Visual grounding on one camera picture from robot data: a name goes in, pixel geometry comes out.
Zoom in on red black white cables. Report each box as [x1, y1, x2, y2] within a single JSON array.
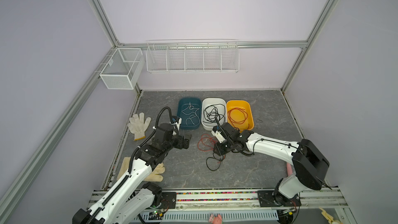
[[197, 133, 227, 172]]

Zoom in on red cable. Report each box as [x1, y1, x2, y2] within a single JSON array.
[[227, 107, 250, 125]]

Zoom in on white cable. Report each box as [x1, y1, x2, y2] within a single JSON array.
[[181, 101, 200, 127]]

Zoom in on black cable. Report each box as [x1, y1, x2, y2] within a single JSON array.
[[203, 103, 226, 124]]

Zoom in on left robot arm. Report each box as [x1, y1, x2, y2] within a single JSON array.
[[72, 106, 191, 224]]

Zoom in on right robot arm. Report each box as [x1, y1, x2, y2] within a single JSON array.
[[211, 123, 330, 206]]

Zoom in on teal plastic bin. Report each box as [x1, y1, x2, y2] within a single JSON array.
[[177, 97, 202, 130]]

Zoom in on white plastic bin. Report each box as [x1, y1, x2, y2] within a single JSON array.
[[201, 97, 228, 132]]

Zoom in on yellow plastic bin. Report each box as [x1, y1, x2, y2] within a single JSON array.
[[227, 100, 255, 131]]

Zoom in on beige rubber glove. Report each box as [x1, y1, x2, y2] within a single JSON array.
[[117, 157, 165, 182]]

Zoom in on white cotton glove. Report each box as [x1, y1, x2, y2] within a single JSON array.
[[127, 113, 151, 141]]

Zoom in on pink object at bottom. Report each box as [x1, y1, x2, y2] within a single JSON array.
[[208, 214, 222, 224]]

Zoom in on pink purple brush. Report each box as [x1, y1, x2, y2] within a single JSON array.
[[286, 163, 293, 176]]

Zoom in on small white mesh basket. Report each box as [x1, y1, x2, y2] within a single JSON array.
[[100, 48, 145, 90]]

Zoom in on cream object bottom right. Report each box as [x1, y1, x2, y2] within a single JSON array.
[[319, 208, 342, 224]]

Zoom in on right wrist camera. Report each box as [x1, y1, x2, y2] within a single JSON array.
[[211, 127, 226, 143]]

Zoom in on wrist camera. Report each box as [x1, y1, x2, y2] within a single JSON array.
[[171, 116, 182, 131], [211, 127, 226, 143]]

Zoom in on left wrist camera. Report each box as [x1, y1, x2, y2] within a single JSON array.
[[171, 116, 182, 131]]

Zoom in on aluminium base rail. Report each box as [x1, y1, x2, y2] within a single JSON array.
[[85, 188, 349, 214]]

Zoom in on long white wire rack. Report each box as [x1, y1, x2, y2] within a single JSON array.
[[146, 39, 240, 73]]

